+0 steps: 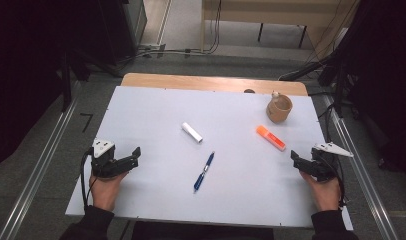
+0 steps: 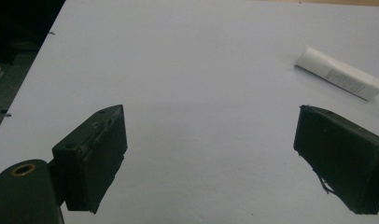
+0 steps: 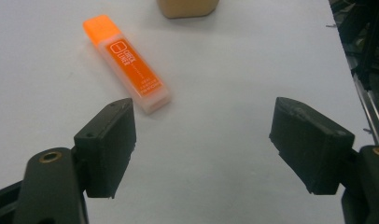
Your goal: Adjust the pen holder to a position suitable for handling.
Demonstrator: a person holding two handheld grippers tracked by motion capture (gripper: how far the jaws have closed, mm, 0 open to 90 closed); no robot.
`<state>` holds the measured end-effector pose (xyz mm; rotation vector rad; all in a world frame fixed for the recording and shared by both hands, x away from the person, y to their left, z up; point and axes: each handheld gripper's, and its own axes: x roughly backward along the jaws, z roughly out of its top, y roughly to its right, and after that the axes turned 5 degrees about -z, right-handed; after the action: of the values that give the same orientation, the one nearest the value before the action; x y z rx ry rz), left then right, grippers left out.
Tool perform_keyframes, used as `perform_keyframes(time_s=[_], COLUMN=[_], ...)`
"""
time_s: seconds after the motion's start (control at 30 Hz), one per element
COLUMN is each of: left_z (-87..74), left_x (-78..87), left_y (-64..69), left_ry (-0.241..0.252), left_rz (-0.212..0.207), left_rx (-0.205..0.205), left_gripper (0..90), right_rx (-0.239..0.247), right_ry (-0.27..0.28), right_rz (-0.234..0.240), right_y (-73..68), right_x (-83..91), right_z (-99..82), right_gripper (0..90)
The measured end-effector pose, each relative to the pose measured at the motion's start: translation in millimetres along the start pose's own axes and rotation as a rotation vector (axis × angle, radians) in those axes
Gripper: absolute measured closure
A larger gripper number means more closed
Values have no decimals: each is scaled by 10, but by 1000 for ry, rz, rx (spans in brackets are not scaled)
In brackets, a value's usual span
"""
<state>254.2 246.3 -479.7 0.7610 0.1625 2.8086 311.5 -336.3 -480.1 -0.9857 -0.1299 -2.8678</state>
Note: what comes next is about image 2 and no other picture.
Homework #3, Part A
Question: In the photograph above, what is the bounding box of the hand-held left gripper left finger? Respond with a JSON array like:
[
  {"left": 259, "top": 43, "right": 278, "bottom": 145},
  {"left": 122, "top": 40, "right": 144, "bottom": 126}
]
[{"left": 51, "top": 104, "right": 129, "bottom": 215}]

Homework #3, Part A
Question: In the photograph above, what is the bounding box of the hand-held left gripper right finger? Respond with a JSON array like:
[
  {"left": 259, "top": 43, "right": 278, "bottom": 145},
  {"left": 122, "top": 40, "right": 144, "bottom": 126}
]
[{"left": 292, "top": 105, "right": 379, "bottom": 216}]

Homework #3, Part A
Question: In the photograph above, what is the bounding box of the white tube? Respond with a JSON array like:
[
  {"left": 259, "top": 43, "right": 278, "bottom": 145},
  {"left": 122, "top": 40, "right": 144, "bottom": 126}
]
[{"left": 294, "top": 45, "right": 379, "bottom": 102}]

